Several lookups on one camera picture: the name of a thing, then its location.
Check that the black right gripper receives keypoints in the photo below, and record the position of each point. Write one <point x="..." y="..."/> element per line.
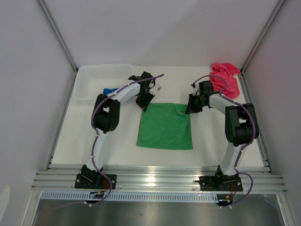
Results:
<point x="191" y="109"/>

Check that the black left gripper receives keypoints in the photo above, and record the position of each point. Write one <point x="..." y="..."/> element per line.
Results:
<point x="144" y="105"/>

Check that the green towel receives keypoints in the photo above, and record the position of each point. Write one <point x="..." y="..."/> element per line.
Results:
<point x="165" y="126"/>

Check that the blue towel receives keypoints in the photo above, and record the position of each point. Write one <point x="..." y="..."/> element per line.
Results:
<point x="107" y="91"/>

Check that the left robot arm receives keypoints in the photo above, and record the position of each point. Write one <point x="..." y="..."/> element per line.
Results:
<point x="106" y="114"/>

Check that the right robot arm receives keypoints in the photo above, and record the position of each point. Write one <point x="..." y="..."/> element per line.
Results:
<point x="241" y="127"/>

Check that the pink towel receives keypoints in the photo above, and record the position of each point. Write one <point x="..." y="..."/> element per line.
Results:
<point x="223" y="79"/>

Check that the white plastic basket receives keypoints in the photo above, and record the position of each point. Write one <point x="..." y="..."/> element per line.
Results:
<point x="91" y="80"/>

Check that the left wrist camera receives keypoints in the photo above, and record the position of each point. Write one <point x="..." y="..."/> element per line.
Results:
<point x="155" y="89"/>

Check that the aluminium frame post right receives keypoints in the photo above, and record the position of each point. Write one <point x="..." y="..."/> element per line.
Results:
<point x="280" y="5"/>

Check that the aluminium frame post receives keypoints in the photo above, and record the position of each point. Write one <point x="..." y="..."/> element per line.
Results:
<point x="57" y="34"/>
<point x="280" y="5"/>

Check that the aluminium frame rail right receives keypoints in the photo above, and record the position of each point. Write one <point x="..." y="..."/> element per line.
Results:
<point x="257" y="147"/>

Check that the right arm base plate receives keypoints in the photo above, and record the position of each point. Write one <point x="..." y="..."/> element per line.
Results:
<point x="224" y="184"/>

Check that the aluminium front rail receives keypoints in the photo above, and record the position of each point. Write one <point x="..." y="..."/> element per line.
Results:
<point x="157" y="179"/>

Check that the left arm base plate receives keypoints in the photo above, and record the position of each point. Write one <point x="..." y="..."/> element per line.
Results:
<point x="99" y="182"/>

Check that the slotted cable duct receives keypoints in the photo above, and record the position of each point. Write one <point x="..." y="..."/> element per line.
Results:
<point x="130" y="196"/>

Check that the aluminium frame post left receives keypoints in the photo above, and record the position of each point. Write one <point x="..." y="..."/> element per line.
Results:
<point x="57" y="34"/>

